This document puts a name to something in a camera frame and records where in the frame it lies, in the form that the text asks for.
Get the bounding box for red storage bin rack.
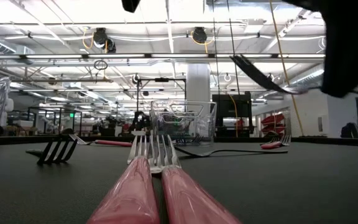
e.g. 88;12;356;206
260;113;287;137

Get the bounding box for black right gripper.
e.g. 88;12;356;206
283;0;358;98

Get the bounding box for black cabinet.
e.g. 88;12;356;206
211;91;254;138

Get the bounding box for black ceiling cable reel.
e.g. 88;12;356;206
92;27;117;54
191;26;208;44

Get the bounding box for pink-handled silver fork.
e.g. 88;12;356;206
149;134;244;224
85;134;161;224
68;133;133;148
259;134;292;149

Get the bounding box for white building pillar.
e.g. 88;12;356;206
186;63;211;103

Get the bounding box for background robot arms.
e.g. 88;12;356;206
104;110;152;137

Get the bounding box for yellow hanging cable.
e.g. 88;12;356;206
268;0;305;137

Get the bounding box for black backpack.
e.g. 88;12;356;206
340;122;358;139

